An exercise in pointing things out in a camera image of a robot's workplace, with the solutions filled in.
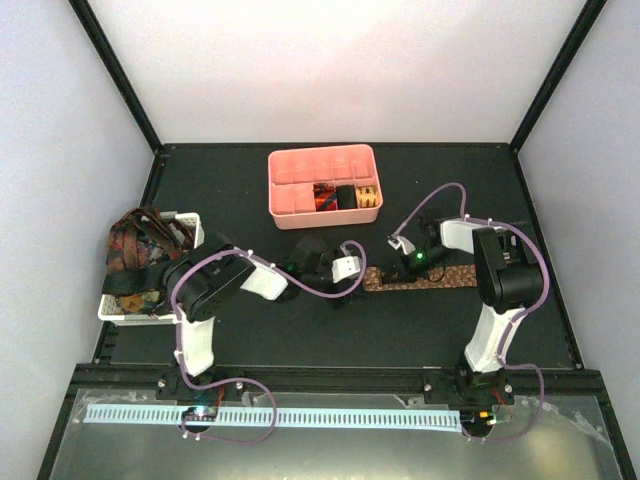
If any pink divided organizer box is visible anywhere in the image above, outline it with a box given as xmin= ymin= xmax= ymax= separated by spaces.
xmin=268 ymin=144 xmax=384 ymax=230

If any light blue slotted cable duct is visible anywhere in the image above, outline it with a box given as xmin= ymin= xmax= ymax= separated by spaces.
xmin=82 ymin=404 xmax=462 ymax=433

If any pile of dark ties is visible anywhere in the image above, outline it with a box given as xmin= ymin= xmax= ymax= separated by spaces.
xmin=102 ymin=206 xmax=195 ymax=315

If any purple cable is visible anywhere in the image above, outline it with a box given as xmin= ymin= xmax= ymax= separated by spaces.
xmin=389 ymin=182 xmax=551 ymax=445
xmin=169 ymin=240 xmax=368 ymax=444

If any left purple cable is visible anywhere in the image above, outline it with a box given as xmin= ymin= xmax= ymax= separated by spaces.
xmin=169 ymin=240 xmax=368 ymax=444

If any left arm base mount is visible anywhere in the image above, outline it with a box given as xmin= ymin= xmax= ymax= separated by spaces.
xmin=155 ymin=366 xmax=247 ymax=433

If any black frame post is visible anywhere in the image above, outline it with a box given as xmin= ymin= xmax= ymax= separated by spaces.
xmin=509 ymin=0 xmax=607 ymax=154
xmin=68 ymin=0 xmax=163 ymax=154

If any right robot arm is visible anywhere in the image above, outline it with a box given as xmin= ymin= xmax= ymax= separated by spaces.
xmin=388 ymin=216 xmax=550 ymax=403

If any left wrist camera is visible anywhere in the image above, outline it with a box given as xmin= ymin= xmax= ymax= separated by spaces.
xmin=331 ymin=256 xmax=361 ymax=284

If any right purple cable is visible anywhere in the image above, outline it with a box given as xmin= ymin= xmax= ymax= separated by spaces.
xmin=389 ymin=182 xmax=551 ymax=445

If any orange black rolled tie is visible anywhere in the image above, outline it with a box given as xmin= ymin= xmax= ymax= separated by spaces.
xmin=313 ymin=183 xmax=338 ymax=212

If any right black frame post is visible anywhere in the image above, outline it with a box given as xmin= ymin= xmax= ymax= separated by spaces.
xmin=509 ymin=0 xmax=607 ymax=154

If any left black frame post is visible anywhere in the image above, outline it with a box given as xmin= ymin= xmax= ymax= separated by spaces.
xmin=68 ymin=0 xmax=163 ymax=154

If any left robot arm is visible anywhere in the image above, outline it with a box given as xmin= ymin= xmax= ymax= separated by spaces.
xmin=160 ymin=239 xmax=367 ymax=399

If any brown floral tie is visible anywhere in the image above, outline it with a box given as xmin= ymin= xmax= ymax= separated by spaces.
xmin=363 ymin=265 xmax=477 ymax=293

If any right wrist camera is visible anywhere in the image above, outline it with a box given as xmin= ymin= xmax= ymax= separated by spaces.
xmin=387 ymin=235 xmax=416 ymax=256

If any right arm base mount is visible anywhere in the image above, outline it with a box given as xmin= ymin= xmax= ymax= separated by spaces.
xmin=423 ymin=366 xmax=514 ymax=439

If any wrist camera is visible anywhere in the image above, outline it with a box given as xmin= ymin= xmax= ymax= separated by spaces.
xmin=387 ymin=235 xmax=416 ymax=256
xmin=331 ymin=256 xmax=361 ymax=284

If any yellow black rolled tie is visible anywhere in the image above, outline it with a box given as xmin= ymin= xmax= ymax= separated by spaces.
xmin=355 ymin=185 xmax=379 ymax=208

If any white basket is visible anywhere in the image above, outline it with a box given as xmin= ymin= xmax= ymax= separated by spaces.
xmin=98 ymin=211 xmax=205 ymax=327

